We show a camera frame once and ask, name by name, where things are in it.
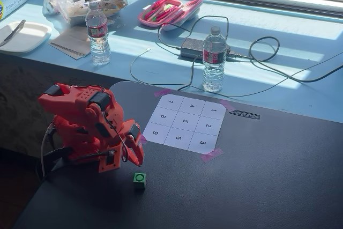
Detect orange gripper black servo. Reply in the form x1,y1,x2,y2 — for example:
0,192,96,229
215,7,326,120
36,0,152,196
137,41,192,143
98,118,145,174

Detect green cube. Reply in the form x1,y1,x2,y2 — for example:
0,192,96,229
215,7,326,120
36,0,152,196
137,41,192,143
133,172,147,191

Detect white numbered grid paper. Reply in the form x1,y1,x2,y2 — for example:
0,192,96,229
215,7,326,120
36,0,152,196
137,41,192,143
141,94,228,155

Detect clear water bottle red label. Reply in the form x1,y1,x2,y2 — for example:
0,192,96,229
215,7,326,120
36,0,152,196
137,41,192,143
202,26,228,93
85,1,112,66

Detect grey paper napkins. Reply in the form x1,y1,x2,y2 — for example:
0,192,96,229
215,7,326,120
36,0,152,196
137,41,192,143
48,26,93,61

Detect black striped table sticker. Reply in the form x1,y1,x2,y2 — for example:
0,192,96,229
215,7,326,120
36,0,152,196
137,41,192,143
229,109,261,120

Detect black power adapter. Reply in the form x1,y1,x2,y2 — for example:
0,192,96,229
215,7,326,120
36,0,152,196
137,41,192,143
180,38,231,65

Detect white foam plate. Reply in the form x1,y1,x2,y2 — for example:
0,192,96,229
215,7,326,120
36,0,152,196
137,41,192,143
0,20,53,54

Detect pink pencil case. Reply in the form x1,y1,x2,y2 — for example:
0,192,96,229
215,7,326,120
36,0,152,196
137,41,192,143
138,0,204,32

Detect grey plastic knife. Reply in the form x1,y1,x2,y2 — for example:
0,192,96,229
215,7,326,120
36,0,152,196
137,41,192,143
0,19,27,47

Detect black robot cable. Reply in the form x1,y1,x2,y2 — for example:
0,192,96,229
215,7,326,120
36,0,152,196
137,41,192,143
35,147,113,182

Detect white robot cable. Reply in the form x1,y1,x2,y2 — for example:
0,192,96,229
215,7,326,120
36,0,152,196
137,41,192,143
40,122,56,179

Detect white charging cable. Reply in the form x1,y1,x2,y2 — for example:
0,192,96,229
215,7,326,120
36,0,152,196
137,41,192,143
130,48,152,84

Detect thin black cable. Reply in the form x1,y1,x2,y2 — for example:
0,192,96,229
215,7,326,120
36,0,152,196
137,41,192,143
156,16,343,98

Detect thick black power cord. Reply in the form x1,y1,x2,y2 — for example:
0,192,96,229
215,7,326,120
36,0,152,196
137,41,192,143
226,36,343,83

